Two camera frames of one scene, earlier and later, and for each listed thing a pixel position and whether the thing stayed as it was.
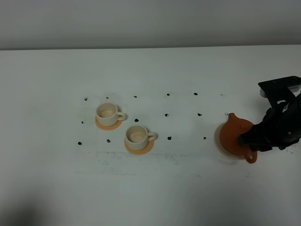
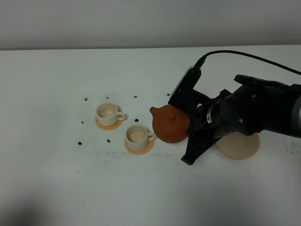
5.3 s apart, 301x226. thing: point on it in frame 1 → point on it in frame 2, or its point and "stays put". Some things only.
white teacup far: [107, 115] stays put
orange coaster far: [107, 127] stays put
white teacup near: [137, 137] stays put
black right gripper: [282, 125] → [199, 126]
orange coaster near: [150, 145] stays put
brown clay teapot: [230, 132] → [170, 124]
